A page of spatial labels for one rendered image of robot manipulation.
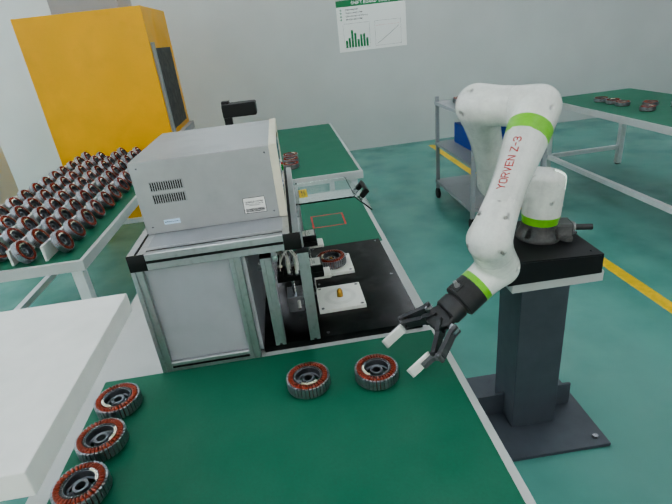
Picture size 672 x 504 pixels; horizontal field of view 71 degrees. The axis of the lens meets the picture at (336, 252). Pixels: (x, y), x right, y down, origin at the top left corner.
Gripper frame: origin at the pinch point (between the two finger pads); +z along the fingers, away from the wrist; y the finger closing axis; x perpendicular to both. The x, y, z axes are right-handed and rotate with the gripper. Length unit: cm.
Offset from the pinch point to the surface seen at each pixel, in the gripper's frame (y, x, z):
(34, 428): 38, -68, 35
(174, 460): 2, -25, 53
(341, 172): -187, 35, -50
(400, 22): -513, 79, -288
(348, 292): -39.6, 2.7, -1.2
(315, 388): -0.9, -10.4, 20.8
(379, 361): -3.1, -0.4, 5.0
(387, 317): -21.3, 6.2, -4.9
